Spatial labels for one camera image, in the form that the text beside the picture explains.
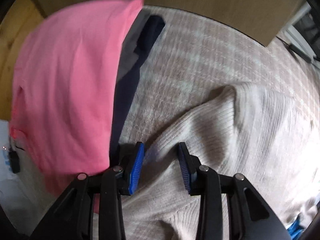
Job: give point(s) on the white power strip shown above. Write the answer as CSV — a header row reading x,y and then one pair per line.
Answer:
x,y
5,142

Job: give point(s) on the pink folded shirt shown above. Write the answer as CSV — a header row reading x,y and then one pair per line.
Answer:
x,y
70,80

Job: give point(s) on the cream ribbed knit sweater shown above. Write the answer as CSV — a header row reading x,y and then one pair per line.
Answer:
x,y
250,135

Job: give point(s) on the white window frame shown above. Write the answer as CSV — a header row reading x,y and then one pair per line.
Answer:
x,y
300,17

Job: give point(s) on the blue garment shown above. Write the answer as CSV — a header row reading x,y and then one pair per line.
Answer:
x,y
295,226

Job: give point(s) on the dark folded clothes stack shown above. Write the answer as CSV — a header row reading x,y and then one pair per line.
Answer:
x,y
132,65

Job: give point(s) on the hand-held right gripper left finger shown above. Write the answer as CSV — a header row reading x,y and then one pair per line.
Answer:
x,y
136,165

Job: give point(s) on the checked beige woven mat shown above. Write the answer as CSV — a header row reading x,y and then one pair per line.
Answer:
x,y
200,55

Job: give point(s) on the black power adapter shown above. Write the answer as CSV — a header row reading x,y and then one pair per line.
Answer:
x,y
15,161

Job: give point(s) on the pine plank board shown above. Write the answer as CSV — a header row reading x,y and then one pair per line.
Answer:
x,y
15,42

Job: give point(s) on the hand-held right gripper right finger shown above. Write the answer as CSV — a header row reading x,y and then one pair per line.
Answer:
x,y
184,167

